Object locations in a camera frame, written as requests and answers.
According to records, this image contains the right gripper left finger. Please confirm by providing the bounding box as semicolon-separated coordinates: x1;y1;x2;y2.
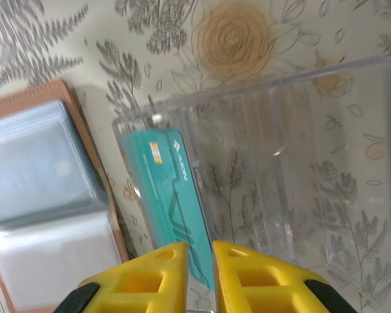
57;241;189;313

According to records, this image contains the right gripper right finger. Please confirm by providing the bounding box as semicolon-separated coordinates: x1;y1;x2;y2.
212;240;359;313

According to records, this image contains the teal credit card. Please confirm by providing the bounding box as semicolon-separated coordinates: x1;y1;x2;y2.
130;127;216;293

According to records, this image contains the blue VIP credit card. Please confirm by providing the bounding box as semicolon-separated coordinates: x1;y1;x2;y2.
0;122;100;228

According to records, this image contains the tan leather card holder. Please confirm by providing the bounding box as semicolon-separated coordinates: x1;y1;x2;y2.
0;80;141;313

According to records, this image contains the clear acrylic card stand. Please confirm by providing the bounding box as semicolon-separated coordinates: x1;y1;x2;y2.
112;55;391;313

